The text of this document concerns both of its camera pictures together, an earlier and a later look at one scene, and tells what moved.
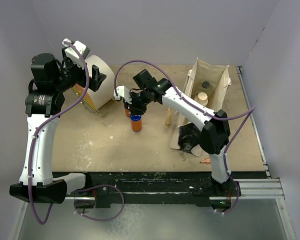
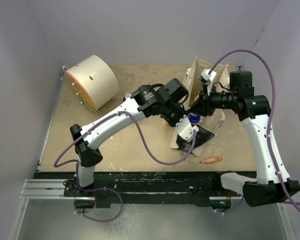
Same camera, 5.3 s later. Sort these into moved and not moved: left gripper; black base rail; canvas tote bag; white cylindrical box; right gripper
Moved: left gripper; right gripper
Not moved: canvas tote bag; black base rail; white cylindrical box
